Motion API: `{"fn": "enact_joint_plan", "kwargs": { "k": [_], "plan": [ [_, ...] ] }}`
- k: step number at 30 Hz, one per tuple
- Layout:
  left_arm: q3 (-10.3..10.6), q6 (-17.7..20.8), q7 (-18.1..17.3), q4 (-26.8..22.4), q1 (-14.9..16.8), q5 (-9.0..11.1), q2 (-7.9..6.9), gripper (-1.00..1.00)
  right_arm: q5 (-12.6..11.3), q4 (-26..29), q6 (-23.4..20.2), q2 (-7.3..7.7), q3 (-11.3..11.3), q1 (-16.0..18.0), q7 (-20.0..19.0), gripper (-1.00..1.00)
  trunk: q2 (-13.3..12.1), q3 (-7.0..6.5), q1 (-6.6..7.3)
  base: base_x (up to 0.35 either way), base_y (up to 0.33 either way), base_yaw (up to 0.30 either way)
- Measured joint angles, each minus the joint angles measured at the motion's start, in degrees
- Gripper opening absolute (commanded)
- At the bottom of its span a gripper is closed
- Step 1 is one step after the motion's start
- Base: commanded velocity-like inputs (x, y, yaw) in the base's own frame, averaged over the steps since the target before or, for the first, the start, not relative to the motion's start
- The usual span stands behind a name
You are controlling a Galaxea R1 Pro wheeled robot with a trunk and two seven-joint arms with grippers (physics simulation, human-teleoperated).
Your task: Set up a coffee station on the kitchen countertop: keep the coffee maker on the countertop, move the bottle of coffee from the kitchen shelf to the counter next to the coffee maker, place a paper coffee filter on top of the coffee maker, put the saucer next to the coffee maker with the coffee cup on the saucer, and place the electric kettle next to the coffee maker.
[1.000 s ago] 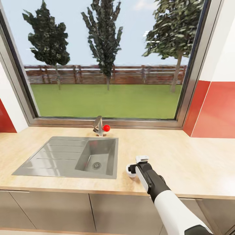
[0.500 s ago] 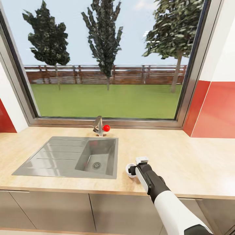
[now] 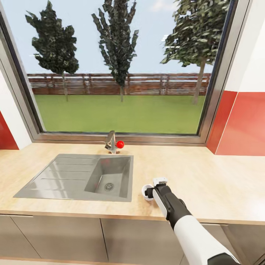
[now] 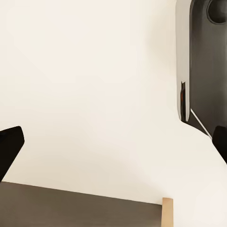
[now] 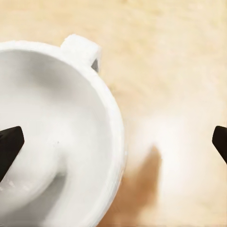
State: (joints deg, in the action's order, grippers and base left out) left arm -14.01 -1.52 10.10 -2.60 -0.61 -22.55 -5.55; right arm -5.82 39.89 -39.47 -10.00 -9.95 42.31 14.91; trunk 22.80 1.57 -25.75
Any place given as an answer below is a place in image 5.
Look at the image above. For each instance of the countertop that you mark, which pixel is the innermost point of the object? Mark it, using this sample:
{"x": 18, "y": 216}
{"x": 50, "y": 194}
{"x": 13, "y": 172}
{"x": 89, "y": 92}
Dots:
{"x": 165, "y": 62}

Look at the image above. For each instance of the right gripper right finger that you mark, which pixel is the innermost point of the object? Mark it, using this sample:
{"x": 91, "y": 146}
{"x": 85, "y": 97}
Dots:
{"x": 219, "y": 140}

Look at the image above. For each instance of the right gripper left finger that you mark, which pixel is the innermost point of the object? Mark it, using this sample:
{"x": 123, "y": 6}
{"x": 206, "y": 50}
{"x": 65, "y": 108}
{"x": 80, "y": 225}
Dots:
{"x": 11, "y": 142}

